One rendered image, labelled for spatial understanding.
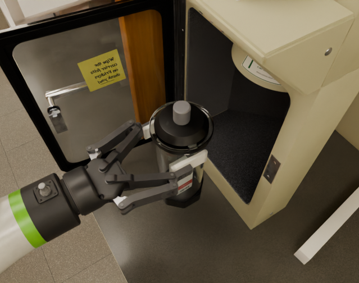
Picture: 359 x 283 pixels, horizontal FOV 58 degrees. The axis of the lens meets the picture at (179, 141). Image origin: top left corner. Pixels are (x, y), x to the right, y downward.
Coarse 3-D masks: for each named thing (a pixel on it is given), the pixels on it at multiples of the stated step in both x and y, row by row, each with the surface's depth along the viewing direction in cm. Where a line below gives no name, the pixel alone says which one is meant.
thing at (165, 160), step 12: (204, 108) 56; (168, 144) 52; (204, 144) 52; (168, 156) 55; (180, 156) 54; (168, 168) 58; (180, 180) 61; (192, 180) 62; (180, 192) 65; (192, 192) 66
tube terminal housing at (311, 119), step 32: (352, 0) 31; (352, 32) 33; (352, 64) 39; (320, 96) 40; (352, 96) 47; (288, 128) 48; (320, 128) 50; (288, 160) 53; (224, 192) 81; (256, 192) 66; (288, 192) 70; (256, 224) 76
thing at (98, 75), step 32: (128, 0) 53; (0, 32) 48; (64, 32) 53; (96, 32) 55; (128, 32) 58; (160, 32) 61; (32, 64) 54; (64, 64) 57; (96, 64) 60; (128, 64) 63; (160, 64) 67; (64, 96) 62; (96, 96) 66; (128, 96) 70; (160, 96) 74; (96, 128) 73
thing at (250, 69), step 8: (232, 48) 57; (232, 56) 56; (240, 56) 54; (248, 56) 52; (240, 64) 54; (248, 64) 52; (256, 64) 51; (248, 72) 53; (256, 72) 52; (264, 72) 51; (256, 80) 52; (264, 80) 51; (272, 80) 51; (272, 88) 51; (280, 88) 51
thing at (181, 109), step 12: (168, 108) 55; (180, 108) 51; (192, 108) 55; (156, 120) 54; (168, 120) 53; (180, 120) 51; (192, 120) 53; (204, 120) 53; (156, 132) 53; (168, 132) 52; (180, 132) 52; (192, 132) 52; (204, 132) 53; (180, 144) 52; (192, 144) 52
